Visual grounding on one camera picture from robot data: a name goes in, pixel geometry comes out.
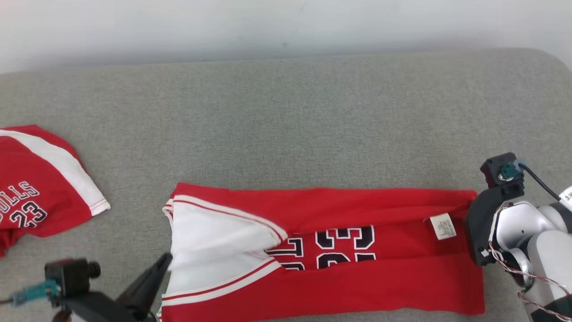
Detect red white Bulls jersey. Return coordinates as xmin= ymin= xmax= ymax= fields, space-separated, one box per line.
xmin=161 ymin=182 xmax=485 ymax=322

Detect red white Bulls shorts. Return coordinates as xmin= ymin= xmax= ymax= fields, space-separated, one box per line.
xmin=0 ymin=124 xmax=111 ymax=258

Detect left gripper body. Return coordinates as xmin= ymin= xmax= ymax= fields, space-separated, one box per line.
xmin=62 ymin=291 xmax=158 ymax=322

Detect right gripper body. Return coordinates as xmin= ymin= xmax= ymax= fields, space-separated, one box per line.
xmin=465 ymin=181 xmax=526 ymax=268

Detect right camera cable teal plug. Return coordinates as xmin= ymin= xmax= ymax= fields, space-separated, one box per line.
xmin=500 ymin=160 xmax=572 ymax=212

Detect thin red white wire bundle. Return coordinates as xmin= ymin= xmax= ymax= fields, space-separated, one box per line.
xmin=488 ymin=241 xmax=572 ymax=322

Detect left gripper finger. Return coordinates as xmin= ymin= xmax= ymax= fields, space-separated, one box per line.
xmin=117 ymin=253 xmax=173 ymax=320

